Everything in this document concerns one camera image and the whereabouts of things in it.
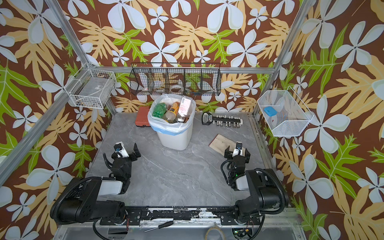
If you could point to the red plastic tool case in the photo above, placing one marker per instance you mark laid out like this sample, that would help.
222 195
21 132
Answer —
142 117

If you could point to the black handle screwdriver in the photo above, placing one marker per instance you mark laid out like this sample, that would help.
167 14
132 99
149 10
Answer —
164 225

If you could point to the black wire wall basket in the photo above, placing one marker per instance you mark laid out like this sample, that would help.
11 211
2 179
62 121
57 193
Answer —
198 79

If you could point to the small green soda bottle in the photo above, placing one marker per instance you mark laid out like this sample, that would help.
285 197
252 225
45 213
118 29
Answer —
159 110

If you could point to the orange label juice bottle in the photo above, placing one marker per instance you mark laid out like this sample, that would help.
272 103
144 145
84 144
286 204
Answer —
171 115

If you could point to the pink label clear bottle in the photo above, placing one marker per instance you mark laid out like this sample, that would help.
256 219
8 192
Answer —
183 109

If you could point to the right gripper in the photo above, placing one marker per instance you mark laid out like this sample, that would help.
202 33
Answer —
237 157

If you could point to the tape roll front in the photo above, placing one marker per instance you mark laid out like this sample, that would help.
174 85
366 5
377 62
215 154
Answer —
215 233

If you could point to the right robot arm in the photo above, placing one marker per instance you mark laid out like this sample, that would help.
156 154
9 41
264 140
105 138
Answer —
267 195

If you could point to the socket set on rail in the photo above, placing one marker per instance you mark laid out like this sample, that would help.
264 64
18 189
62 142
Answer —
222 121

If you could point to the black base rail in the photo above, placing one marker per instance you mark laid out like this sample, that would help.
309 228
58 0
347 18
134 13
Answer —
218 215

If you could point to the blue object in basket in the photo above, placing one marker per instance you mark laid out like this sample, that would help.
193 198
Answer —
270 111

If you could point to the white wire basket left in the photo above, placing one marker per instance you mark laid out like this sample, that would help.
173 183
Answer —
91 87

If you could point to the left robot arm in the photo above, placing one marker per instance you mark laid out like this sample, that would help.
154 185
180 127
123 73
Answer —
79 203

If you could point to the white mesh basket right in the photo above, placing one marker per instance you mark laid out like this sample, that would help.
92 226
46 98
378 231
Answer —
293 114

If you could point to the white plastic trash bin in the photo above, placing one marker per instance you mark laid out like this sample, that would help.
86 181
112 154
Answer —
178 142

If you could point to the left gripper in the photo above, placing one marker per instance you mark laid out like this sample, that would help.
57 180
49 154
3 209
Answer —
136 152

